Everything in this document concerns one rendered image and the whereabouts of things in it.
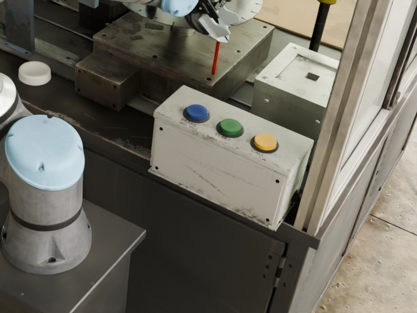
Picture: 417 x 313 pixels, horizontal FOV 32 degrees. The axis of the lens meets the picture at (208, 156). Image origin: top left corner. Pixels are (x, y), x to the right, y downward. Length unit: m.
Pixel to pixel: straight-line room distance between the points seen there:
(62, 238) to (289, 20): 1.04
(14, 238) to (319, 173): 0.53
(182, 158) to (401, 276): 1.24
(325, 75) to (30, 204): 0.68
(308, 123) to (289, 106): 0.05
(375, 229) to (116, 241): 1.41
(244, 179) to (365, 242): 1.23
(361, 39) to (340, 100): 0.11
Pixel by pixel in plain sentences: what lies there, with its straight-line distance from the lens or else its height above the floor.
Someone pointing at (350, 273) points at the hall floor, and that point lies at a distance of 2.38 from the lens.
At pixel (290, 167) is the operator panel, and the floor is 0.90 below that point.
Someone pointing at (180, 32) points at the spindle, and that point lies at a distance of 1.65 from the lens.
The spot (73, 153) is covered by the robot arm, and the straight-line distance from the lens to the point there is 1.12.
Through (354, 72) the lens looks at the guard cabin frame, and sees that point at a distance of 1.16.
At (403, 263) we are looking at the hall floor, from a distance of 2.48.
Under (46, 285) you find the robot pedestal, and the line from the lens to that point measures 1.22.
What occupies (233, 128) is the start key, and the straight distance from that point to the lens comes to 1.30.
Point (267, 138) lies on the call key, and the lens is 1.29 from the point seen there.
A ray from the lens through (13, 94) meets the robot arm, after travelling 1.19.
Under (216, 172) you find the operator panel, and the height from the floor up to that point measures 0.82.
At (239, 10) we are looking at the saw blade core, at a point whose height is 0.95.
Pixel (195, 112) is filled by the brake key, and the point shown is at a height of 0.91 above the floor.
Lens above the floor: 1.69
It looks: 39 degrees down
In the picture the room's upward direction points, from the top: 10 degrees clockwise
